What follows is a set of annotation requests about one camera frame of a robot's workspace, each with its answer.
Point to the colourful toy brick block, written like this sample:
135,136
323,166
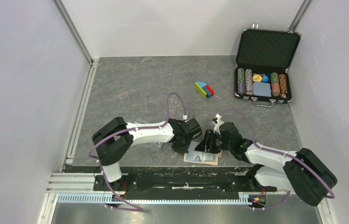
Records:
204,89

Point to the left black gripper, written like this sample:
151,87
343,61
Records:
181,150

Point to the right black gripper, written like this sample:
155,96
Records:
206,144

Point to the blue playing card deck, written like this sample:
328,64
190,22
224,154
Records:
262,89

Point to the black poker chip case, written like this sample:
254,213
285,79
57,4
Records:
266,52

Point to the yellow dealer chip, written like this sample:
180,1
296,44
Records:
257,78

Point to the orange brown chip stack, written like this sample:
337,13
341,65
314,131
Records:
283,85

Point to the grey pink chip stack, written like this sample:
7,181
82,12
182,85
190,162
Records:
249,82

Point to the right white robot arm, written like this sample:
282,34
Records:
301,172

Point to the beige card holder wallet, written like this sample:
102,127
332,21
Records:
215,163

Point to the blue dealer chip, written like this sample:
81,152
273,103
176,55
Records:
265,78

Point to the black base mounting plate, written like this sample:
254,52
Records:
186,183

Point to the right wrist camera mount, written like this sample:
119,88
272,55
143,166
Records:
217,123

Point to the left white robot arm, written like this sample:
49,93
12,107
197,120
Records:
113,140

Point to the green red chip stack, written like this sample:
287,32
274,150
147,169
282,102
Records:
275,86

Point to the green purple chip stack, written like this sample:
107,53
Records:
240,81

